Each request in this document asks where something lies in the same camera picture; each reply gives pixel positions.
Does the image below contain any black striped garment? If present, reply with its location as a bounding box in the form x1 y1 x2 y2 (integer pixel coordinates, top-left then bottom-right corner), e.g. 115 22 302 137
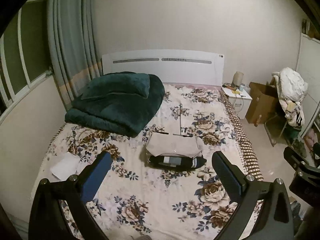
148 155 207 171

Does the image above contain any white printed shirt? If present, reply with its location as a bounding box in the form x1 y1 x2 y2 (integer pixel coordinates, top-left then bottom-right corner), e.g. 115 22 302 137
146 133 204 158

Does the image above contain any white clothes pile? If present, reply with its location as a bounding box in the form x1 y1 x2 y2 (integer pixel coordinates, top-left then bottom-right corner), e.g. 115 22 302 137
272 67 309 127

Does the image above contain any white paper sheet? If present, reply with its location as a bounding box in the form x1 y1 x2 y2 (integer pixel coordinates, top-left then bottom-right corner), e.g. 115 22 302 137
50 152 80 180

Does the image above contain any brown cardboard box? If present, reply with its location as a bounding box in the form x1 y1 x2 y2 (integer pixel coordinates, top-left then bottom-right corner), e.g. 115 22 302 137
246 82 278 124

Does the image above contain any white bedside table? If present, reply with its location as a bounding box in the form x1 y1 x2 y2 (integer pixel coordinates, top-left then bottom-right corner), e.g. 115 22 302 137
222 83 252 119

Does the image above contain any floral bed sheet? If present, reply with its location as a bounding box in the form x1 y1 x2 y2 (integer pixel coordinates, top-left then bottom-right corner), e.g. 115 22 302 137
37 84 263 239

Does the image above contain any white wardrobe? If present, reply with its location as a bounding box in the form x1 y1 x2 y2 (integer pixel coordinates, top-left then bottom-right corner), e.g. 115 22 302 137
296 34 320 138

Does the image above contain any beige lamp on nightstand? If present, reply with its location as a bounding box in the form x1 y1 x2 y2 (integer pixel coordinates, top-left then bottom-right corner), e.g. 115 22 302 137
232 71 244 87

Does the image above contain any dark green folded blanket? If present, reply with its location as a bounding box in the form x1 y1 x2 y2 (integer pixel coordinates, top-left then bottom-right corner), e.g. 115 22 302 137
65 72 165 137

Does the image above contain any window with metal grille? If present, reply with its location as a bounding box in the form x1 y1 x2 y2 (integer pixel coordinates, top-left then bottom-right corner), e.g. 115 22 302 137
1 0 52 118

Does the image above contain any grey-green striped curtain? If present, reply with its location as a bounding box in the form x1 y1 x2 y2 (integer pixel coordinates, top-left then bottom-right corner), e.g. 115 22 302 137
47 0 103 109

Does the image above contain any white bed headboard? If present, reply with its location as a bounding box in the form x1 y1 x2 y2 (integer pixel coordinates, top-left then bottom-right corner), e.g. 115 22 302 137
102 49 225 86

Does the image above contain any metal chair frame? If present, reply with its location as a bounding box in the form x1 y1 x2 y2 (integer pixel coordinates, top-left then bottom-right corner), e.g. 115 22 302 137
264 114 301 147

